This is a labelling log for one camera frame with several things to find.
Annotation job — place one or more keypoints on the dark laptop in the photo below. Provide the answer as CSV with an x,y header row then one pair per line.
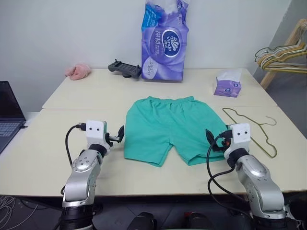
x,y
9,107

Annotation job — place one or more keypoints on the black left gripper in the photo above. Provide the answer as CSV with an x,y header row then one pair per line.
x,y
114,138

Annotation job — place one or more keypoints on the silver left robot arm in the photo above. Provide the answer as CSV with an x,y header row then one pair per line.
x,y
81,177

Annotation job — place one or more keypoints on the purple tissue box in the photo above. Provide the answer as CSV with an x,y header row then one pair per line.
x,y
226,88

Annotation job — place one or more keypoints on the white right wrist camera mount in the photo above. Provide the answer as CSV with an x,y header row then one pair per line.
x,y
239,136

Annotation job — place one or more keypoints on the green shorts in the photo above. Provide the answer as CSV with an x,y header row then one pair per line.
x,y
168,129

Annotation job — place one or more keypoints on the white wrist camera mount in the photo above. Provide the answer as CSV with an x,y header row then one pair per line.
x,y
239,136
96,131

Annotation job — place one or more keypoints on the purple toilet paper pack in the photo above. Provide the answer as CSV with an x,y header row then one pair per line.
x,y
163,48

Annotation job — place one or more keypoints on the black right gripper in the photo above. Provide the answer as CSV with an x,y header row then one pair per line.
x,y
220,146

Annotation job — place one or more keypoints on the wooden clothes rack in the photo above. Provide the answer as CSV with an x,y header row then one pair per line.
x,y
267,79

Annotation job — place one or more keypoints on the pink cloth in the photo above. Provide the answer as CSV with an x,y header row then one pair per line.
x,y
78,72

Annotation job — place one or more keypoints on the dark rounded shape red mark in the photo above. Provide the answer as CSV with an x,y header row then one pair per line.
x,y
197,221

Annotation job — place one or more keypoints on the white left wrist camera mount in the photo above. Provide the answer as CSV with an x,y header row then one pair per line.
x,y
96,131

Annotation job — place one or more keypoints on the black handheld controller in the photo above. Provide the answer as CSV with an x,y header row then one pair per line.
x,y
122,68

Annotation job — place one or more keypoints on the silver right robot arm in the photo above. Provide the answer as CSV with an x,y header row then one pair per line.
x,y
261,187

